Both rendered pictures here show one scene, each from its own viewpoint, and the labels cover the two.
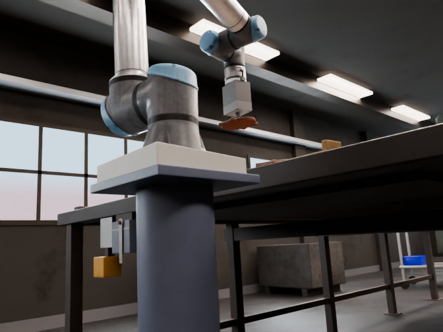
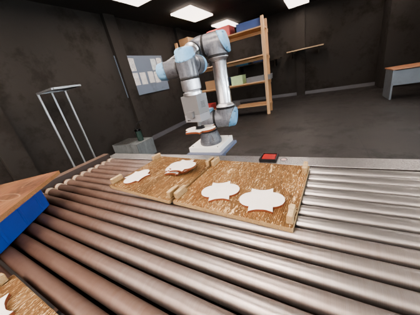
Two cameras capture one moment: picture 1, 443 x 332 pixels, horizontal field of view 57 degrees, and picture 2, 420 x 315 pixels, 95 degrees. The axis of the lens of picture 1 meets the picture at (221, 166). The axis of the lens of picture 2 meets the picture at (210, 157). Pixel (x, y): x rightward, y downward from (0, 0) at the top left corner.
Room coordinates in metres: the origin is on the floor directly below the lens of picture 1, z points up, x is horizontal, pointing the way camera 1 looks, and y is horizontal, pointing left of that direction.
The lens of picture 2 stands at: (2.15, -0.26, 1.32)
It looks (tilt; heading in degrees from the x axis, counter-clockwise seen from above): 22 degrees down; 165
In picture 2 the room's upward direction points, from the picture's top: 12 degrees counter-clockwise
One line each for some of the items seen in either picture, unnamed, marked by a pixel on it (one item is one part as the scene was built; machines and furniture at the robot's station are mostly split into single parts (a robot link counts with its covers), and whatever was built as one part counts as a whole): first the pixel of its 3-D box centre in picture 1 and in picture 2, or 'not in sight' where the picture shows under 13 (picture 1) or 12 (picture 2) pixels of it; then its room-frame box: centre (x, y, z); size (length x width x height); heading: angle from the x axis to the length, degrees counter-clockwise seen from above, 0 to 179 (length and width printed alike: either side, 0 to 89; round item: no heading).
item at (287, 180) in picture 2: not in sight; (243, 184); (1.57, 0.00, 0.93); 0.41 x 0.35 x 0.02; 39
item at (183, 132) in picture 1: (173, 142); (210, 135); (0.91, 0.11, 0.96); 0.15 x 0.15 x 0.10
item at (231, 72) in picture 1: (235, 75); (190, 85); (1.36, -0.07, 1.30); 0.08 x 0.08 x 0.05
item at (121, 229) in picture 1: (130, 238); not in sight; (1.57, 0.36, 0.77); 0.14 x 0.11 x 0.18; 43
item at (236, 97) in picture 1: (239, 97); (193, 106); (1.37, -0.08, 1.22); 0.10 x 0.09 x 0.16; 123
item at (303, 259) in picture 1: (300, 267); not in sight; (6.05, -1.04, 0.34); 1.01 x 0.80 x 0.67; 43
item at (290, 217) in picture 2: not in sight; (291, 213); (1.81, 0.02, 0.95); 0.06 x 0.02 x 0.03; 129
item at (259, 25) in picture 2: not in sight; (225, 75); (-3.97, 2.44, 1.30); 2.87 x 0.77 x 2.59; 43
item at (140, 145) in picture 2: not in sight; (134, 139); (-2.45, -0.68, 0.37); 0.80 x 0.62 x 0.74; 43
